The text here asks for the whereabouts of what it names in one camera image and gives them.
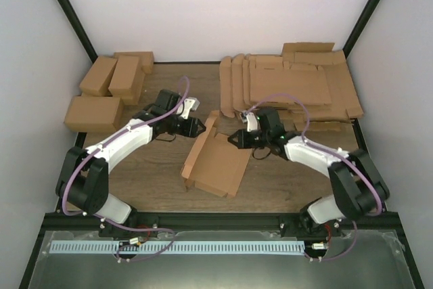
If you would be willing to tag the folded cardboard box front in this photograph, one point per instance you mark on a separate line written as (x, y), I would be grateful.
(94, 114)

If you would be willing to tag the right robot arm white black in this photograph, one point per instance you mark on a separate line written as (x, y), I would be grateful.
(358, 189)

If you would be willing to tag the black aluminium frame rail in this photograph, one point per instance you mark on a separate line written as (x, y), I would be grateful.
(287, 224)

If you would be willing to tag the light blue slotted cable duct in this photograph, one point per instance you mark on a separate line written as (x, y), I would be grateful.
(178, 247)

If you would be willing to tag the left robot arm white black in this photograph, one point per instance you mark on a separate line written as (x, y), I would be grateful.
(84, 177)

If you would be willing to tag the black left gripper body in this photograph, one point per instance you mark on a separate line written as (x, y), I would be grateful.
(172, 128)

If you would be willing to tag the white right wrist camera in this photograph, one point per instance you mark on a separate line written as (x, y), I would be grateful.
(250, 121)

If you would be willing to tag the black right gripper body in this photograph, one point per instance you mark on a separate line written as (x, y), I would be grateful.
(264, 138)

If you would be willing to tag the stack of flat cardboard blanks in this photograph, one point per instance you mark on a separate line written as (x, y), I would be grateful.
(306, 82)

